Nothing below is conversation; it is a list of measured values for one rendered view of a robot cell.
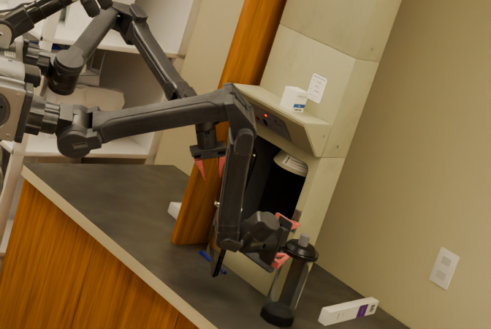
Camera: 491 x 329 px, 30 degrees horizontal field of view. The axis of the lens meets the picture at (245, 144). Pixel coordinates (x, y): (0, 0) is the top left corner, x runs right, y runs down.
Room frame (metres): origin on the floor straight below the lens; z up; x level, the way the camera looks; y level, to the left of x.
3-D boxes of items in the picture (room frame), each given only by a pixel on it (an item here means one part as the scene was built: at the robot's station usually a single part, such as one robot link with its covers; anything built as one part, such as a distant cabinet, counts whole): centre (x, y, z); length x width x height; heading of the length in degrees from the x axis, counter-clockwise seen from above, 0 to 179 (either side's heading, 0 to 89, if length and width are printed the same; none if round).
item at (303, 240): (2.44, -0.24, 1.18); 0.09 x 0.09 x 0.07
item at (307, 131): (2.61, -0.06, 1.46); 0.32 x 0.12 x 0.10; 47
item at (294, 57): (2.75, -0.19, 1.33); 0.32 x 0.25 x 0.77; 47
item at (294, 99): (2.58, -0.09, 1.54); 0.05 x 0.05 x 0.06; 48
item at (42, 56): (2.43, 0.62, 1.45); 0.09 x 0.08 x 0.12; 19
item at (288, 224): (2.37, -0.18, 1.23); 0.09 x 0.07 x 0.07; 138
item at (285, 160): (2.71, -0.18, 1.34); 0.18 x 0.18 x 0.05
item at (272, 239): (2.32, -0.13, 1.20); 0.07 x 0.07 x 0.10; 48
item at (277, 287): (2.44, -0.24, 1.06); 0.11 x 0.11 x 0.21
